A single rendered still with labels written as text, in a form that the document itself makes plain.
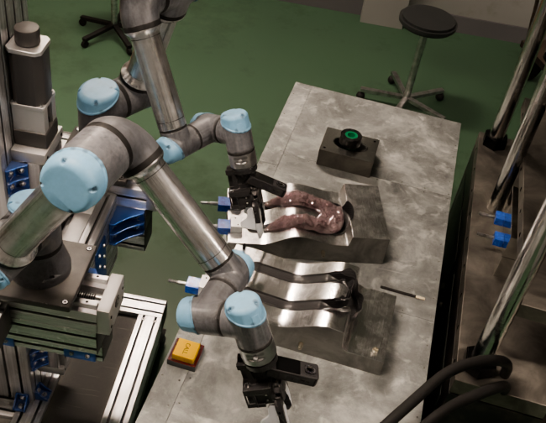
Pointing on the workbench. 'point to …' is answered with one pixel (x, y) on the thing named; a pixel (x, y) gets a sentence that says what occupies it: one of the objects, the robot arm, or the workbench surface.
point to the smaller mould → (365, 154)
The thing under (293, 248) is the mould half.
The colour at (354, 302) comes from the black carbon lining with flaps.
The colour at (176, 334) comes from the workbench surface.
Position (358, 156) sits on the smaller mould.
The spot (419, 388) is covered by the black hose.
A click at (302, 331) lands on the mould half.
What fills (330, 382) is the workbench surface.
